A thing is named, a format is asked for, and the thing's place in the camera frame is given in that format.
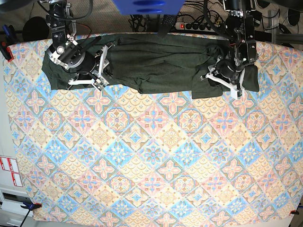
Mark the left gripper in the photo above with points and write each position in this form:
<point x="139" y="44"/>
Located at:
<point x="226" y="74"/>

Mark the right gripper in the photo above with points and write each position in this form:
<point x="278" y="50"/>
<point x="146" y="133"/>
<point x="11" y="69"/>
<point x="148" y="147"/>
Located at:
<point x="88" y="67"/>

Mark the dark green long-sleeve shirt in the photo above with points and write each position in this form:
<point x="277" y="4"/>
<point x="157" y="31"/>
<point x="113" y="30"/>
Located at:
<point x="152" y="65"/>

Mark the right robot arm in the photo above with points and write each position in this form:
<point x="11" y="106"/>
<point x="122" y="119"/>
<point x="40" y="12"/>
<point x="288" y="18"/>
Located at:
<point x="62" y="23"/>

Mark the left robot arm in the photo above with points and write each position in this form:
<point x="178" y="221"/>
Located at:
<point x="239" y="30"/>

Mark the white power strip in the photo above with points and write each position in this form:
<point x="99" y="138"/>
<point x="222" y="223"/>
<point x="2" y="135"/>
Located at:
<point x="191" y="26"/>

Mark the blue plastic box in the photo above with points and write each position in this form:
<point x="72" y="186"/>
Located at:
<point x="145" y="7"/>

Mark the black round stand base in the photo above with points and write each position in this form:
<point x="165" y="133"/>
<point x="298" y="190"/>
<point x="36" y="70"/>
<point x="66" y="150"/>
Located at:
<point x="35" y="29"/>

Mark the black remote control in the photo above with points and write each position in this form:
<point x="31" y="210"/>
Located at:
<point x="167" y="23"/>

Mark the blue clamp upper left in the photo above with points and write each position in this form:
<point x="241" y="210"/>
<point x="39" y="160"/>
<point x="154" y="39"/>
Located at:
<point x="4" y="45"/>

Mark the blue clamp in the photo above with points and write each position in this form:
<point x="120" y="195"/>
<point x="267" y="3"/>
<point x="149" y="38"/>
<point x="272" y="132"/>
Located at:
<point x="29" y="207"/>
<point x="4" y="45"/>

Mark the colourful patterned tablecloth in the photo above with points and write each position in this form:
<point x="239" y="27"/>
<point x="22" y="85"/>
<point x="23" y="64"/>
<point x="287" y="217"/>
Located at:
<point x="118" y="158"/>

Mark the red white labels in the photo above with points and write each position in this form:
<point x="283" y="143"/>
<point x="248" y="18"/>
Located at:
<point x="9" y="172"/>

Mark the blue clamp lower left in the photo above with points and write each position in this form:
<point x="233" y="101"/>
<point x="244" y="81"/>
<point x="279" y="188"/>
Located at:
<point x="29" y="207"/>

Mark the orange clamp lower right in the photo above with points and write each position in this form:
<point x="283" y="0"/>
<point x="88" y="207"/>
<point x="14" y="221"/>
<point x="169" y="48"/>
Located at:
<point x="295" y="212"/>

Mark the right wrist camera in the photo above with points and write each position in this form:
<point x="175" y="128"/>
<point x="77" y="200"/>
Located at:
<point x="100" y="83"/>

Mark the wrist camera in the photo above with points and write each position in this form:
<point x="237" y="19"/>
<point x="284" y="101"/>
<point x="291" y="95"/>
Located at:
<point x="100" y="83"/>
<point x="236" y="94"/>

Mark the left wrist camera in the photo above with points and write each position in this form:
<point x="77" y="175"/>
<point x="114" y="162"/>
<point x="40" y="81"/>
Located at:
<point x="236" y="94"/>

